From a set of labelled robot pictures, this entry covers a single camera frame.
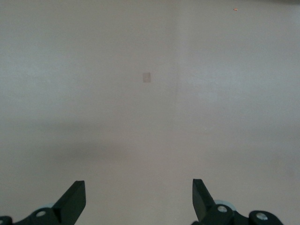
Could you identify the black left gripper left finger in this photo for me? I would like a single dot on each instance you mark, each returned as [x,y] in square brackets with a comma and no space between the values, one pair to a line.
[68,206]

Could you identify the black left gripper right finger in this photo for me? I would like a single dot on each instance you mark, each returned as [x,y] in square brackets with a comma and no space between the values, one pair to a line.
[201,201]

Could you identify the brown tape patch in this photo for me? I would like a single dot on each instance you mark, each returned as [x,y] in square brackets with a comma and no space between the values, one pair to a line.
[146,77]

